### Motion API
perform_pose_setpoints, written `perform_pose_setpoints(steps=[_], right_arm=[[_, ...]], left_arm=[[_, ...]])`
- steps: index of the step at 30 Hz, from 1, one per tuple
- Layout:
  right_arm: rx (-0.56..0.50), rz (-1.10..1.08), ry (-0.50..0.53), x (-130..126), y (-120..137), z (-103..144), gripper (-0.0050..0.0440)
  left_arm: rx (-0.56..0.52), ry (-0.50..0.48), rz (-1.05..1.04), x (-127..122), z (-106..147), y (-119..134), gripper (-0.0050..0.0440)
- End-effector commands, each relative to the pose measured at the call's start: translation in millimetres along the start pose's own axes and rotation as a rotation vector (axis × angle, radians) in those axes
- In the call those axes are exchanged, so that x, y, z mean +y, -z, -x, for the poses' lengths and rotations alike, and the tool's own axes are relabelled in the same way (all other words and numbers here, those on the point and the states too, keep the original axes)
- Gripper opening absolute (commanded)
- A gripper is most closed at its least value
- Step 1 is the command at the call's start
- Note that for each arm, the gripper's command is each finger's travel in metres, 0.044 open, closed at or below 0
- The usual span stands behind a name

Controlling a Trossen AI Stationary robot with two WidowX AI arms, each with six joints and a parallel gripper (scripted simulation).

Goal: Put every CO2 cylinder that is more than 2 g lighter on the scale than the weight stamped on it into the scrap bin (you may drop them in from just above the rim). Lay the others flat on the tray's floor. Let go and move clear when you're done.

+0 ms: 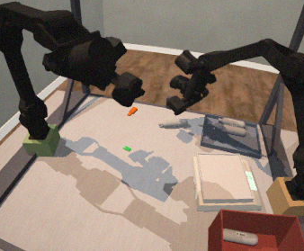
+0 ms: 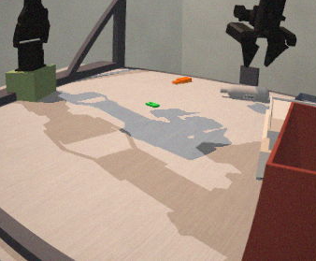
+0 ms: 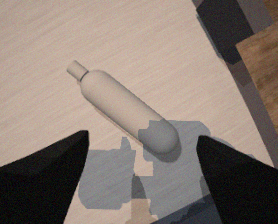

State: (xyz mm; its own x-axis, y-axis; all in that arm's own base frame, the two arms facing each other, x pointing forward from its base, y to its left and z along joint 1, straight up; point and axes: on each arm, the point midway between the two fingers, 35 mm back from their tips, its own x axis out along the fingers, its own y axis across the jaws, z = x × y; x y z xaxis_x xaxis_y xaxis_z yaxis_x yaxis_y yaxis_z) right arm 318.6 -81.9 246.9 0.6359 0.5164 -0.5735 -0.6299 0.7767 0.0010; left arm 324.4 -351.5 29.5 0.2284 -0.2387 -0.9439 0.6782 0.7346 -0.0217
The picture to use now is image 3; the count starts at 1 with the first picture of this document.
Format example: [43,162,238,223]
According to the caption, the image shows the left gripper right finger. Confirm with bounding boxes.
[196,135,278,224]

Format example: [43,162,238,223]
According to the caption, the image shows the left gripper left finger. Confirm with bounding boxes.
[0,130,89,224]

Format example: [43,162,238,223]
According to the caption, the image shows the light grey open tray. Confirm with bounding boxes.
[151,194,222,224]

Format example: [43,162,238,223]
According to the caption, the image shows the dark grey cube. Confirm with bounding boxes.
[196,0,274,53]

